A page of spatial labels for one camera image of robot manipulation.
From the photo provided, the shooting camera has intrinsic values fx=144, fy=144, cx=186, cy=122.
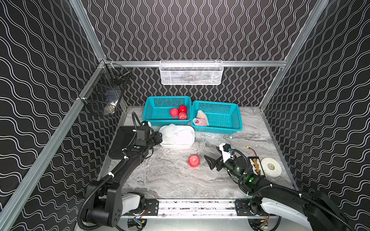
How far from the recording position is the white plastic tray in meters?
0.92

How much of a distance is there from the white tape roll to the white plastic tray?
1.51 ft

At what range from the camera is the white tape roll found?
Result: 2.86 feet
